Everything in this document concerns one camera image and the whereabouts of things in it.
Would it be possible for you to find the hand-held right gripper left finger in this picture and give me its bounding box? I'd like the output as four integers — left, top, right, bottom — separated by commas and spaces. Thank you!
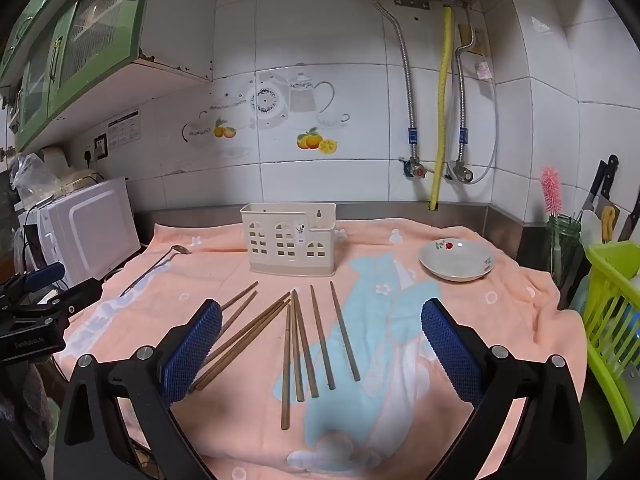
52, 299, 223, 480

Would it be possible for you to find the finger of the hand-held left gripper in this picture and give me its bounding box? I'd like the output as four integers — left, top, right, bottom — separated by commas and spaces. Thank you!
0, 278, 104, 333
2, 262, 67, 306

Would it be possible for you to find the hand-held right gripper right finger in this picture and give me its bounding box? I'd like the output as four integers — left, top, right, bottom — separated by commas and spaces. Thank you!
420, 297, 588, 480

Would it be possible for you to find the wooden chopstick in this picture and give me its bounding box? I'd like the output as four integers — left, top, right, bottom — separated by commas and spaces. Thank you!
329, 281, 362, 383
214, 290, 258, 345
309, 285, 336, 391
192, 300, 292, 393
291, 290, 305, 403
280, 304, 292, 431
293, 292, 320, 400
220, 281, 259, 311
189, 291, 291, 393

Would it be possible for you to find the cream plastic utensil holder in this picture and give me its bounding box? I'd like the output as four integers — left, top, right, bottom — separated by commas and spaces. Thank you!
241, 202, 338, 278

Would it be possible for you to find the white microwave oven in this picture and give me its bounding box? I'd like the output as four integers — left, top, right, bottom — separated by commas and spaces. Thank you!
25, 176, 142, 287

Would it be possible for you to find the peach printed towel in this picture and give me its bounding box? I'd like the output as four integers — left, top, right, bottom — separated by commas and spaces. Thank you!
52, 217, 588, 480

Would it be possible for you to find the white floral plate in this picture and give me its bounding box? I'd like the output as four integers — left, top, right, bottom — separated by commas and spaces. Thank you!
419, 239, 496, 282

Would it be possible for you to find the clear plastic bag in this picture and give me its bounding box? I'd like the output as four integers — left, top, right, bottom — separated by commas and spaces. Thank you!
10, 152, 58, 208

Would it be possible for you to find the beige cloth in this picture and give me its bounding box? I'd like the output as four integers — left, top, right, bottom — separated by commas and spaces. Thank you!
60, 165, 101, 183

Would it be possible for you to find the white plastic container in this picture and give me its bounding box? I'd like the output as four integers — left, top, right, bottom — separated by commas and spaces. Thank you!
39, 145, 72, 167

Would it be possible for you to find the glass jar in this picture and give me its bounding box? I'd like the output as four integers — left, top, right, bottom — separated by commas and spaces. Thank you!
545, 214, 584, 293

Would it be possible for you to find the green plastic basket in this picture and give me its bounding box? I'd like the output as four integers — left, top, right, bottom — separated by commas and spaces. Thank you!
582, 241, 640, 443

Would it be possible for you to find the metal water valve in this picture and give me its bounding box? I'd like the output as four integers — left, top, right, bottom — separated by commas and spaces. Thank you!
446, 159, 475, 184

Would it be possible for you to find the pink bottle brush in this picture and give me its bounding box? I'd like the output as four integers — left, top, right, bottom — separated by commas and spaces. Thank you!
540, 166, 564, 261

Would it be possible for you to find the long-handled metal spoon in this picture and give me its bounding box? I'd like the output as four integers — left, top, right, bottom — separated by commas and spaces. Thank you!
119, 245, 192, 296

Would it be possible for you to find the white wall label sticker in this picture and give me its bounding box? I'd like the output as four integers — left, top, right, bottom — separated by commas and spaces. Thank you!
107, 111, 142, 151

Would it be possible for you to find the red-handled water valve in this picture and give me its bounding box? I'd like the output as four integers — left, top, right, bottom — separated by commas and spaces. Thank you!
398, 156, 427, 181

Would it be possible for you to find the yellow-handled kitchen tool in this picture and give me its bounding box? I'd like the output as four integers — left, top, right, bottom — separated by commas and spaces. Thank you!
600, 205, 617, 243

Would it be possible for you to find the black-handled kitchen knife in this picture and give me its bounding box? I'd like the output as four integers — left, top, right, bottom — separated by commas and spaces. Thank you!
600, 154, 621, 211
582, 160, 608, 221
617, 195, 640, 243

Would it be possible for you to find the thin white hose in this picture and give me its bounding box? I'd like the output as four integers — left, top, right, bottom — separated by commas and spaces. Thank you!
470, 7, 501, 183

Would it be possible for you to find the yellow gas hose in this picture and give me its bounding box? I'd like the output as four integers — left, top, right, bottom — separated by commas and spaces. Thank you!
429, 4, 454, 211

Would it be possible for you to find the braided metal hose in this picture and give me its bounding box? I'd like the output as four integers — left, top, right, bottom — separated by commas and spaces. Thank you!
452, 2, 476, 163
367, 0, 418, 161

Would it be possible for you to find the green wall cabinet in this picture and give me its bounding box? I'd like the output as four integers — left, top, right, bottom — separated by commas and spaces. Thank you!
0, 0, 213, 153

